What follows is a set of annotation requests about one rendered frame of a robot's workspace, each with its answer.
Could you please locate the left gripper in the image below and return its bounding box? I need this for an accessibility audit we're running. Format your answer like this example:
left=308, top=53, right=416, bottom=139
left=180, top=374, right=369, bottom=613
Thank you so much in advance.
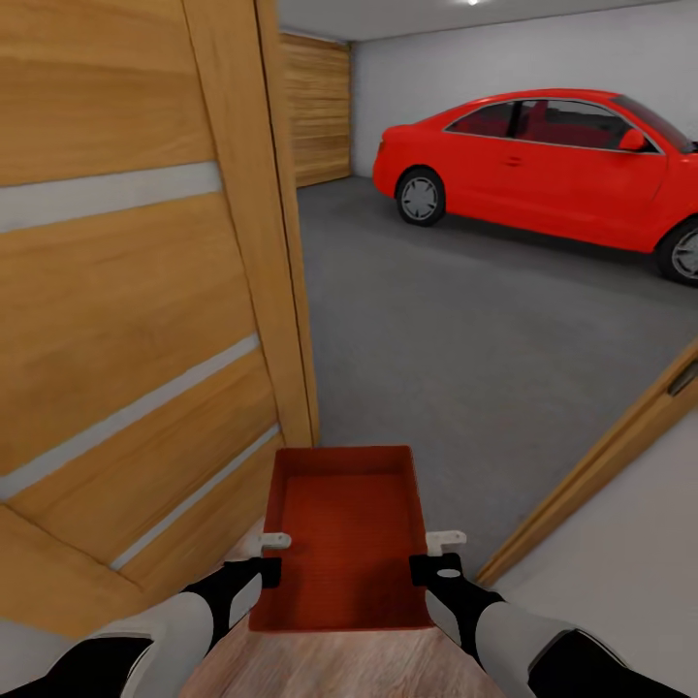
left=253, top=557, right=282, bottom=588

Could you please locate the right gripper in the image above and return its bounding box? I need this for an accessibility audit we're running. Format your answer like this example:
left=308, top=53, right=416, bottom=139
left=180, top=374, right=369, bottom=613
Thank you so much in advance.
left=409, top=553, right=462, bottom=587

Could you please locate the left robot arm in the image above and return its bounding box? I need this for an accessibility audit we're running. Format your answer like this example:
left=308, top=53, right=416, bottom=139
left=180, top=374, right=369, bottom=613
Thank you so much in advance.
left=0, top=532, right=292, bottom=698

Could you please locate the storage box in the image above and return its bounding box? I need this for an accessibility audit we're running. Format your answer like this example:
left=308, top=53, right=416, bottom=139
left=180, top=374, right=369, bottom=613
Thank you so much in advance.
left=248, top=446, right=435, bottom=634

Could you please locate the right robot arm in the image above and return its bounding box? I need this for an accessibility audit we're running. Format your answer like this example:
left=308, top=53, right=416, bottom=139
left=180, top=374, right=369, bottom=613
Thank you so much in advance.
left=409, top=530, right=690, bottom=698

